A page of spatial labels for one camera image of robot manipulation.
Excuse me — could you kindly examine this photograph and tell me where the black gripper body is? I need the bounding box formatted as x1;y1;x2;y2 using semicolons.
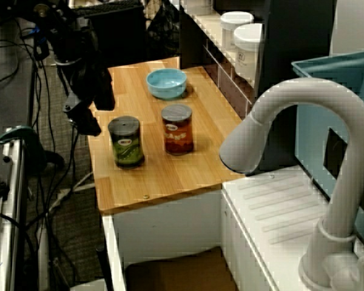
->
62;59;110;115

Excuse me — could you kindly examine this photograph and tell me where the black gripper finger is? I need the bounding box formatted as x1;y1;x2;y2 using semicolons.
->
92;70;116;112
68;105;103;137

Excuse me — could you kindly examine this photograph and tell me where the green pea can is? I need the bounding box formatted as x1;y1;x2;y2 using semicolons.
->
107;115;146;169

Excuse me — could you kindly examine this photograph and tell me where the orange beans can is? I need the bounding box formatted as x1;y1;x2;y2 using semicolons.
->
160;104;194;156

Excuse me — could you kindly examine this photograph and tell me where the black plug with blue band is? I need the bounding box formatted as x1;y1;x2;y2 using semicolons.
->
32;19;51;61

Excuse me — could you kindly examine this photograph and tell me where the black equipment box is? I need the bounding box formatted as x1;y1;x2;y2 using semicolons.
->
89;3;147;66

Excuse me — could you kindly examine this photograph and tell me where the light blue bowl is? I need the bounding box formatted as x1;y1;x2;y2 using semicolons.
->
145;68;188;101

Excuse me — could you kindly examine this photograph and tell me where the green clamp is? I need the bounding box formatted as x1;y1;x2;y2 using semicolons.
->
0;125;65;176

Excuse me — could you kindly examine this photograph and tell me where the dark tiled backsplash panel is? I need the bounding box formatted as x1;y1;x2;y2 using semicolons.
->
178;8;255;122

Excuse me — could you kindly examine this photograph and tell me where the white toy sink unit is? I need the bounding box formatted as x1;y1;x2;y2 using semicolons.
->
101;169;364;291

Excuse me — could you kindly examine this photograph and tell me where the white jar with printed label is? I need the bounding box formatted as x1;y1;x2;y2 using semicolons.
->
220;11;255;51
233;24;265;83

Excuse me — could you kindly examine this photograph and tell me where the grey toy faucet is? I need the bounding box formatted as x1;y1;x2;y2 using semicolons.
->
218;77;364;289

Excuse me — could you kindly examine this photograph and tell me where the dark grey upright panel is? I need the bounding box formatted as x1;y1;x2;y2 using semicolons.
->
254;0;337;175

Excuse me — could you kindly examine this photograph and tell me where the teal blue box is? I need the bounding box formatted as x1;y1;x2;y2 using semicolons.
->
291;50;364;252

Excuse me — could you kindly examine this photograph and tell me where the white cable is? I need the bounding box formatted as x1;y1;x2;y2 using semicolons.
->
48;171;95;213

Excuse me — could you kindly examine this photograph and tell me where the black wire mesh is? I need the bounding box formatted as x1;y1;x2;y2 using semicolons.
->
145;0;183;58

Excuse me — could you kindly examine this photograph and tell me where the white metal frame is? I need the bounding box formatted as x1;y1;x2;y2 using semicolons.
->
0;127;30;291

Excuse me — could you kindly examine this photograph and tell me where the thick black cable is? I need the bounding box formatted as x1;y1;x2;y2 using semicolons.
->
0;212;39;291

